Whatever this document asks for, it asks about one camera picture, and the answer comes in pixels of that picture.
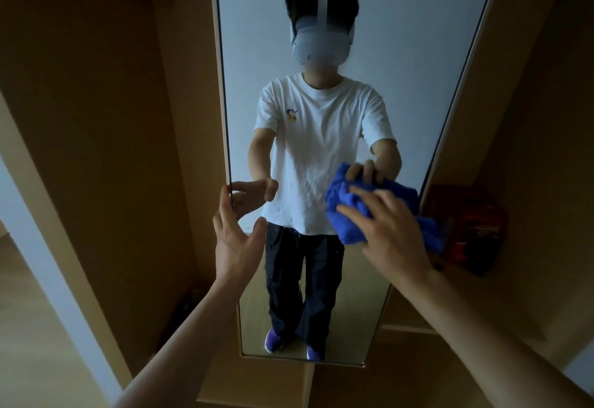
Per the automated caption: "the wooden wardrobe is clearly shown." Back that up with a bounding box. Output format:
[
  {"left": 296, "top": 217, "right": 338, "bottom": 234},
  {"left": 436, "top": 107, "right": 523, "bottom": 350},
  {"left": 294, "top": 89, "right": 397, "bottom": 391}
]
[{"left": 0, "top": 0, "right": 594, "bottom": 408}]

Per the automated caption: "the red box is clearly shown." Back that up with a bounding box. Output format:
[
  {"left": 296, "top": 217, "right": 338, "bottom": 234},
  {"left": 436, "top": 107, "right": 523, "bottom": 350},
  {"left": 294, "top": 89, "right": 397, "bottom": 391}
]
[
  {"left": 424, "top": 185, "right": 470, "bottom": 237},
  {"left": 445, "top": 201, "right": 507, "bottom": 264}
]

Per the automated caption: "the small black pouch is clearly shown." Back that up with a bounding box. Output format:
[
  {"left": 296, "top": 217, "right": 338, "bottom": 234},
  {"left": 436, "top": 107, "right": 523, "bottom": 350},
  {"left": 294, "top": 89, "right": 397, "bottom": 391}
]
[{"left": 463, "top": 245, "right": 498, "bottom": 277}]

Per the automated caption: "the person's right forearm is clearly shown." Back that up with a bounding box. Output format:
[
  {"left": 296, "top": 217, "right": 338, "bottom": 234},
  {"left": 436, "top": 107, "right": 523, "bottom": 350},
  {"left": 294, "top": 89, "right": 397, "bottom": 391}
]
[{"left": 403, "top": 271, "right": 594, "bottom": 408}]

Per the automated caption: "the person's left hand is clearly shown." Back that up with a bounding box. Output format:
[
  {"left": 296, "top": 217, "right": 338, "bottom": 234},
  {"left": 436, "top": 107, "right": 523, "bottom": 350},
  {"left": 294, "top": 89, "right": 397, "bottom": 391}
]
[{"left": 212, "top": 185, "right": 269, "bottom": 290}]

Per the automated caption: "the blue microfibre cloth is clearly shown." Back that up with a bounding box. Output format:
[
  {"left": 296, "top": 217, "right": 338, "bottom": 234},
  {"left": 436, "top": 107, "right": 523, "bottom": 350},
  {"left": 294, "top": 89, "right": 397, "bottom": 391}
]
[{"left": 324, "top": 162, "right": 444, "bottom": 253}]

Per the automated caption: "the person's left forearm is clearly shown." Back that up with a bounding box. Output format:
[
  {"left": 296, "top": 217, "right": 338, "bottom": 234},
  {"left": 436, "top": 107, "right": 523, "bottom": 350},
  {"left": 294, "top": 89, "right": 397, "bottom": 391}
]
[{"left": 113, "top": 277, "right": 242, "bottom": 408}]

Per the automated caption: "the person's right hand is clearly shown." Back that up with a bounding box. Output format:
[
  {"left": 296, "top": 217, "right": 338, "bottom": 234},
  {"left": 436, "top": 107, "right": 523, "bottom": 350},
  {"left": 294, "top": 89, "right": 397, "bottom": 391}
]
[{"left": 336, "top": 185, "right": 437, "bottom": 290}]

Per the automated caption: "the tall framed mirror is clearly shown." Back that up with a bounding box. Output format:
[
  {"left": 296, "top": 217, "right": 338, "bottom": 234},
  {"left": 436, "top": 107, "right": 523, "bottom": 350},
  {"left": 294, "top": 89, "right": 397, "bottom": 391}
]
[{"left": 209, "top": 0, "right": 509, "bottom": 368}]

